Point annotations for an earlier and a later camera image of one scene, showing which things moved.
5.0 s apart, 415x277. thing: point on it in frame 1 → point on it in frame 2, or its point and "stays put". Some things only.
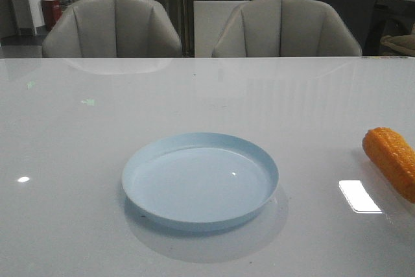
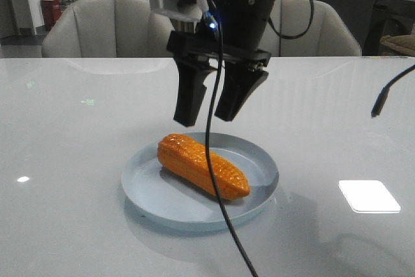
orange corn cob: x=394 y=157 → x=186 y=158
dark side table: x=391 y=16 stays put
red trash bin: x=52 y=12 stays put
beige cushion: x=404 y=42 stays put
